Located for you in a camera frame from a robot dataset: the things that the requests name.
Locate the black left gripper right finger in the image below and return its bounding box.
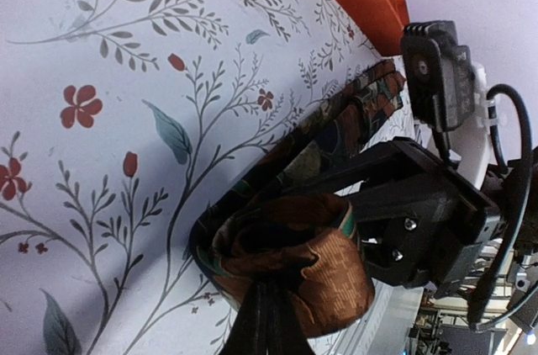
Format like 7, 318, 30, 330
266, 281, 314, 355

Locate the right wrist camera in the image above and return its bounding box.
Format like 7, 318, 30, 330
400, 20, 483, 167

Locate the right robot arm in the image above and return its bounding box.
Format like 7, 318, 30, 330
263, 137, 532, 332

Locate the green brown patterned tie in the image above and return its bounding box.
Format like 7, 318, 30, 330
189, 59, 405, 338

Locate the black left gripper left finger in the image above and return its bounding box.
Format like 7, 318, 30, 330
220, 283, 263, 355

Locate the floral table mat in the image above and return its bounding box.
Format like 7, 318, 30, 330
0, 0, 421, 355

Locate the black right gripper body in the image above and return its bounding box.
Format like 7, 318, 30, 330
356, 138, 500, 299

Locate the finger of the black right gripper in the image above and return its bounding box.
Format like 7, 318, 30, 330
251, 141, 404, 204

